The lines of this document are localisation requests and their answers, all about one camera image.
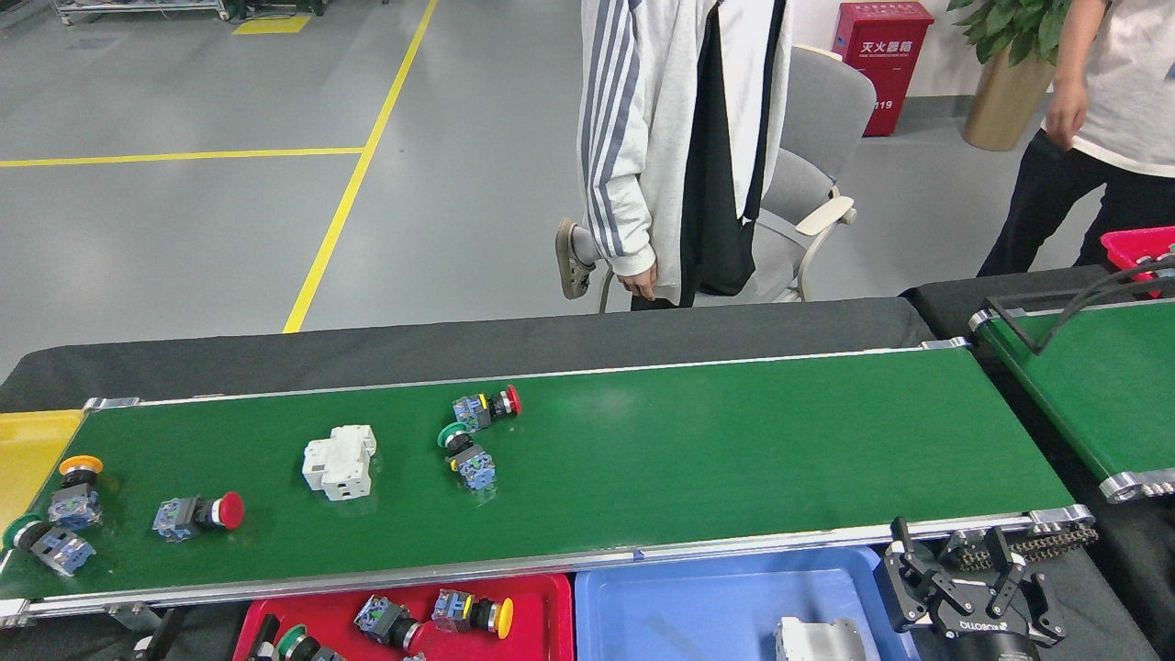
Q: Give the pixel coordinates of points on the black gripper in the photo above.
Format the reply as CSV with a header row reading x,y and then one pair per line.
x,y
987,643

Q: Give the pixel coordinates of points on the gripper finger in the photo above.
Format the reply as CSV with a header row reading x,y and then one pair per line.
x,y
163,633
264,635

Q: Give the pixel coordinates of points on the green push button switch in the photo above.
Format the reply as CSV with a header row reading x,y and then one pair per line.
x,y
64,551
296,641
477,470

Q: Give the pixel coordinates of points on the red push button switch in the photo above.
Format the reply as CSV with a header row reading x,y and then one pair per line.
x,y
174,519
376,615

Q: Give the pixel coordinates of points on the yellow push button switch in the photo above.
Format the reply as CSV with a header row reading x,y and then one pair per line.
x,y
73,507
452,608

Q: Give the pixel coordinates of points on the white circuit breaker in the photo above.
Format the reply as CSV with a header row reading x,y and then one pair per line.
x,y
340,464
817,641

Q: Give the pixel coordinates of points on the short green conveyor belt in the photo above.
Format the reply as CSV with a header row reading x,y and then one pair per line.
x,y
1102,395

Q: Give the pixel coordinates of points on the yellow plastic tray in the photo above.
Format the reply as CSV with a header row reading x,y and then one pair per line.
x,y
27,441

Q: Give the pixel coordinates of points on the long green conveyor belt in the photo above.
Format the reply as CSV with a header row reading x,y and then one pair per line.
x,y
734,441

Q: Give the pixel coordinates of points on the blue plastic tray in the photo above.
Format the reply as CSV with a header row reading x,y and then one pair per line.
x,y
688,615

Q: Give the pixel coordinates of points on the red plastic tray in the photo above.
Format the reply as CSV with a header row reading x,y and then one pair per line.
x,y
542,633

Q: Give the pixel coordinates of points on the person's right hand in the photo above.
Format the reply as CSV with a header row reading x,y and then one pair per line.
x,y
1065,115
641,280

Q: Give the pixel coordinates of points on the black guide bar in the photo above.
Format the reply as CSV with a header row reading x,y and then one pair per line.
x,y
1014,329

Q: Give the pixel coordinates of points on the red parts bin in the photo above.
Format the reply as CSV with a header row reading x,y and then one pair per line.
x,y
1129,243

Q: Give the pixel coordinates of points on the gold plant pot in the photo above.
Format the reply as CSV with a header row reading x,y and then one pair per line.
x,y
1005,106

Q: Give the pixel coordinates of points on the person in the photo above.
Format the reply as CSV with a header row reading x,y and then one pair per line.
x,y
1120,110
643,92

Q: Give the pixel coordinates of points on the grey office chair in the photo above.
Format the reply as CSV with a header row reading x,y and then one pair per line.
x,y
817,101

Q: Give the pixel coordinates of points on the red fire extinguisher box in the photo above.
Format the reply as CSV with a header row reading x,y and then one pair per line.
x,y
881,73

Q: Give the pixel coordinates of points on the metal equipment cart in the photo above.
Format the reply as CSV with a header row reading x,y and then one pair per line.
x,y
138,7

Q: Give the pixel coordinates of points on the dark machine base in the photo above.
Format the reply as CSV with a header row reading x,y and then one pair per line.
x,y
275,6

